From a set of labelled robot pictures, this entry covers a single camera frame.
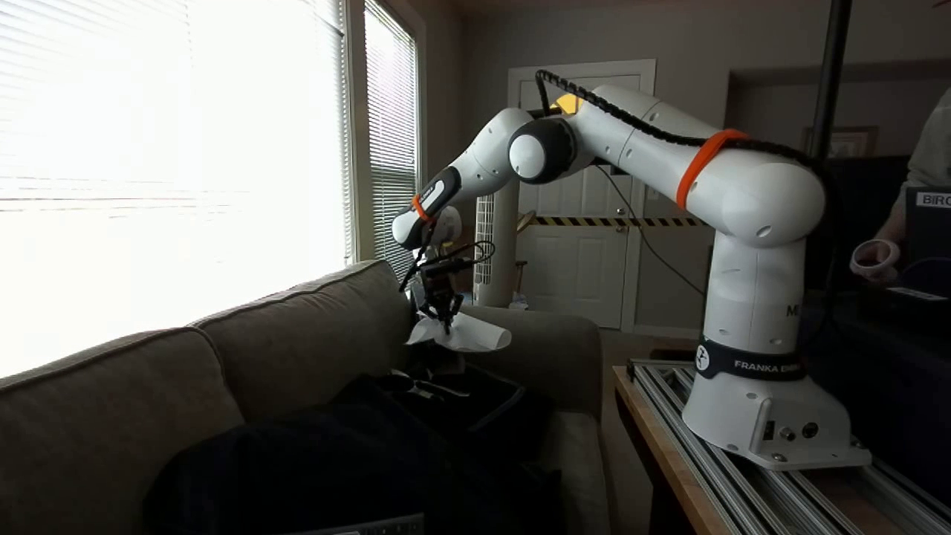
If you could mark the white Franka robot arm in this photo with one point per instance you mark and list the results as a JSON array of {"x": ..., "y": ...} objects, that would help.
[{"x": 751, "y": 198}]

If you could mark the aluminium rail base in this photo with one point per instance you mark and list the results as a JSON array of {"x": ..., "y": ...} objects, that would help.
[{"x": 792, "y": 495}]

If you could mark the black box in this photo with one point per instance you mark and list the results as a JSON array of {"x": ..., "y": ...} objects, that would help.
[{"x": 316, "y": 478}]

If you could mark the beige fabric couch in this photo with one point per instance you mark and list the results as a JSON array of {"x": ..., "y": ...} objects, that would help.
[{"x": 107, "y": 417}]

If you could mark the black case with white label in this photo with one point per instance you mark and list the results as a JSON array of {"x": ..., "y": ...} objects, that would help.
[{"x": 927, "y": 247}]

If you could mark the person's hand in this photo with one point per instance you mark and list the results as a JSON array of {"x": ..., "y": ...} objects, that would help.
[{"x": 873, "y": 264}]

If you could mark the black vertical pole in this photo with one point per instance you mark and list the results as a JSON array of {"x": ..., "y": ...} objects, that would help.
[{"x": 829, "y": 78}]

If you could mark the person in white shirt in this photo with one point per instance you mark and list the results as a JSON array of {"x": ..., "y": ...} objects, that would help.
[{"x": 934, "y": 149}]

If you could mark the thin silver metal rod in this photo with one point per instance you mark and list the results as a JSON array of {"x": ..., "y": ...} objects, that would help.
[{"x": 439, "y": 388}]

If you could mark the white paper napkin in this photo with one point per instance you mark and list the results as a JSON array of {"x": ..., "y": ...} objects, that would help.
[{"x": 475, "y": 338}]

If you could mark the black bag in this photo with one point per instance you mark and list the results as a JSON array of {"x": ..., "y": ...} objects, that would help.
[{"x": 500, "y": 417}]

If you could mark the black and yellow caution tape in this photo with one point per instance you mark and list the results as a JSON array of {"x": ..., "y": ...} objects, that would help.
[{"x": 613, "y": 220}]

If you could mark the narrow window with blind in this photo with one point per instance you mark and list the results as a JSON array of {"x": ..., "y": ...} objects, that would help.
[{"x": 390, "y": 121}]

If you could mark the large white window blind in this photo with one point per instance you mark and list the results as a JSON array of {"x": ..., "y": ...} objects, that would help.
[{"x": 166, "y": 168}]

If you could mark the white tower fan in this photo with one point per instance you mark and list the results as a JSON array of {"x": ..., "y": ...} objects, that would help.
[{"x": 496, "y": 258}]

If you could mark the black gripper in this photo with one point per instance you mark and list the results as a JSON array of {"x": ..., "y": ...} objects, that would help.
[{"x": 435, "y": 293}]

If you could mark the white door with arched window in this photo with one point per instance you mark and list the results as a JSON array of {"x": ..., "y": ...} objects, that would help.
[{"x": 582, "y": 268}]

